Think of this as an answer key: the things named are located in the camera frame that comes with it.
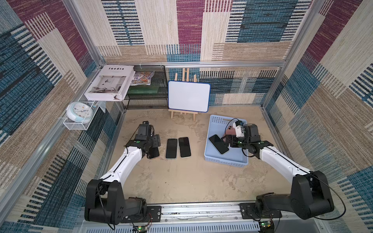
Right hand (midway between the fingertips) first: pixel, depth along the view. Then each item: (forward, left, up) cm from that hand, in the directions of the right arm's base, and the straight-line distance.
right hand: (227, 137), depth 88 cm
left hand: (-1, +45, 0) cm, 45 cm away
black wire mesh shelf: (+40, +54, -6) cm, 68 cm away
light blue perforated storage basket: (-8, -5, -9) cm, 13 cm away
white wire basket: (-7, +75, +23) cm, 78 cm away
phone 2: (0, +26, -11) cm, 28 cm away
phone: (-1, +34, -11) cm, 36 cm away
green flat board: (+31, +51, +13) cm, 61 cm away
